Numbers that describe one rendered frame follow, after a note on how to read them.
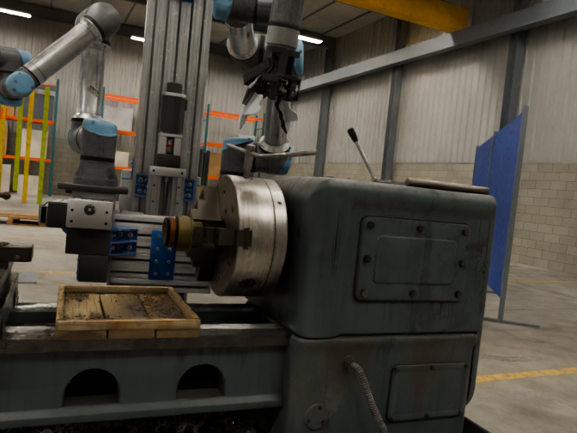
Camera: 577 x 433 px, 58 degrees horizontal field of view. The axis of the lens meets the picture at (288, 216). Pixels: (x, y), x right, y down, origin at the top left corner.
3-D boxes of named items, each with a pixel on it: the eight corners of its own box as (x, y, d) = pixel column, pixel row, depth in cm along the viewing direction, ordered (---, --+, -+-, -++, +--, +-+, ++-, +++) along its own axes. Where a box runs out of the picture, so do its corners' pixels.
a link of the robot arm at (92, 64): (75, 154, 184) (86, -3, 181) (63, 154, 196) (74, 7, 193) (108, 158, 192) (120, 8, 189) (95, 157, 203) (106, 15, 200)
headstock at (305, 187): (394, 296, 189) (406, 190, 187) (492, 335, 146) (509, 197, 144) (239, 295, 166) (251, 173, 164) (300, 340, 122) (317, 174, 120)
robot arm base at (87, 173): (75, 182, 189) (76, 155, 188) (118, 186, 193) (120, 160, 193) (69, 183, 174) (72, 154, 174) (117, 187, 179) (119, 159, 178)
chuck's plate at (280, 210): (239, 271, 157) (256, 169, 150) (275, 316, 129) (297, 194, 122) (228, 270, 156) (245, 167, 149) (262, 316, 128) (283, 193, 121)
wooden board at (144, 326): (171, 300, 150) (172, 286, 149) (199, 337, 117) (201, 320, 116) (57, 299, 138) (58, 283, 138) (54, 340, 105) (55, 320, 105)
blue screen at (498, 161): (440, 269, 974) (454, 143, 962) (485, 275, 956) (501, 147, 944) (461, 317, 573) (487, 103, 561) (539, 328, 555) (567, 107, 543)
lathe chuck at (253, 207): (228, 270, 156) (245, 167, 149) (262, 317, 128) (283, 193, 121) (199, 269, 153) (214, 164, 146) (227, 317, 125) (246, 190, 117)
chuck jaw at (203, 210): (227, 229, 140) (224, 192, 145) (233, 220, 136) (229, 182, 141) (186, 227, 135) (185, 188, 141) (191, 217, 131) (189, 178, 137)
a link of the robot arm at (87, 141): (85, 155, 175) (88, 115, 174) (74, 155, 185) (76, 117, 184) (120, 159, 182) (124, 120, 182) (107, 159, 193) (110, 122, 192)
